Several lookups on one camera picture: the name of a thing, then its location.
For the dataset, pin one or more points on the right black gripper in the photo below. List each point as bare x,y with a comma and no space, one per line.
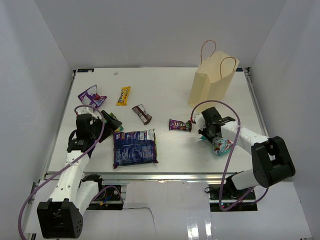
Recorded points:
203,132

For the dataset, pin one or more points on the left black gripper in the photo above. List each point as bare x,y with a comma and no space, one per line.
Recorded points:
109,127

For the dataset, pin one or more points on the teal candy pouch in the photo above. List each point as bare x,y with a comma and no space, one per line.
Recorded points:
221,146

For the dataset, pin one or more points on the large blue purple snack bag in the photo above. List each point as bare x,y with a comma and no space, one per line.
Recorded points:
134,148

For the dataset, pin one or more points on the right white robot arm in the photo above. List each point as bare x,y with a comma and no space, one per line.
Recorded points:
270,157

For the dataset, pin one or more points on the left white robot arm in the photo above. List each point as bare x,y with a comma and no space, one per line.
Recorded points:
61,216

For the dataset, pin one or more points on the tan paper bag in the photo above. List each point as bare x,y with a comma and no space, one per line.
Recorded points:
212,79

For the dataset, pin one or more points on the green snack pouch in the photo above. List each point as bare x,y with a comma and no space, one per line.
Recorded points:
113,122

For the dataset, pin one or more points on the yellow M&M packet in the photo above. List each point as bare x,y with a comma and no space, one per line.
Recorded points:
123,99

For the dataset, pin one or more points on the brown chocolate bar wrapper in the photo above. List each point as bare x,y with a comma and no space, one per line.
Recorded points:
142,113

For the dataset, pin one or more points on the purple white snack pouch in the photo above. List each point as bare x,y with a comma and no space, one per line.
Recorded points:
91,97

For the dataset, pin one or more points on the purple M&M packet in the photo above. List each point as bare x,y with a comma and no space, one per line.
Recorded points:
177,125

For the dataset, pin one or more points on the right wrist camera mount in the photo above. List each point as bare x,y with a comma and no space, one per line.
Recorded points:
198,119

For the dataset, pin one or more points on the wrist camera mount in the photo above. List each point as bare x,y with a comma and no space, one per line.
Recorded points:
198,119
85,110

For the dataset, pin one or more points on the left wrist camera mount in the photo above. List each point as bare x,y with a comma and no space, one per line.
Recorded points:
85,110

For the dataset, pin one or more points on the aluminium table frame rail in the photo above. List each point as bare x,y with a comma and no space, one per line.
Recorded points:
109,177

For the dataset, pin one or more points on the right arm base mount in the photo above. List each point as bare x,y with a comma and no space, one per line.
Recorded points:
246,205

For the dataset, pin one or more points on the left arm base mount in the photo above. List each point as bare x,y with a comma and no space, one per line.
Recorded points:
111,197

